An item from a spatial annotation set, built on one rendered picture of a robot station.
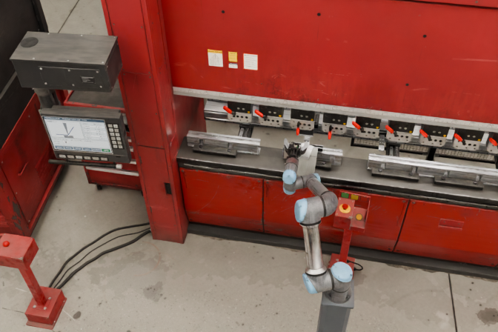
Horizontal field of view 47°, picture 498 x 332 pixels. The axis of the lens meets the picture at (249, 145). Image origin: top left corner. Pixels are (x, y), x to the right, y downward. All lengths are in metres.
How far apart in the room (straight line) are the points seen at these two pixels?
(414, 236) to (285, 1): 1.96
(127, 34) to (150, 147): 0.87
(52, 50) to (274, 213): 1.93
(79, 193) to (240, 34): 2.35
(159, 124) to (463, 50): 1.80
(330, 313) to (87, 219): 2.24
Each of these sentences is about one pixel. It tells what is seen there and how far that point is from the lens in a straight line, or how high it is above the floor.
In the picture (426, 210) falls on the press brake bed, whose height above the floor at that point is 0.68.
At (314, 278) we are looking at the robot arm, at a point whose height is 1.01.
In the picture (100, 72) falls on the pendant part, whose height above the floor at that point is 1.89.
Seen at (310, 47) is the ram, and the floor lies 1.80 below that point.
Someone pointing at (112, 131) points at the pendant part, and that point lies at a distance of 3.26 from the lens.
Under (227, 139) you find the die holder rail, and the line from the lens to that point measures 3.88.
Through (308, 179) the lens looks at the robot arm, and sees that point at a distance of 3.38.
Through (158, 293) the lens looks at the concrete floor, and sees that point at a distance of 4.33.
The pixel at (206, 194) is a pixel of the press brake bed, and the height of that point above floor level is 0.52.
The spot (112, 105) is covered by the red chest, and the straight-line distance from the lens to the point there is 4.24.
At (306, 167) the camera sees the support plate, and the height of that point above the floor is 1.00.
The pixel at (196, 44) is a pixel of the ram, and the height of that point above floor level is 1.74.
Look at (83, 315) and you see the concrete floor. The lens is 4.36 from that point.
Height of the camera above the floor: 3.69
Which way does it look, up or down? 45 degrees down
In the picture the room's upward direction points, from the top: 1 degrees counter-clockwise
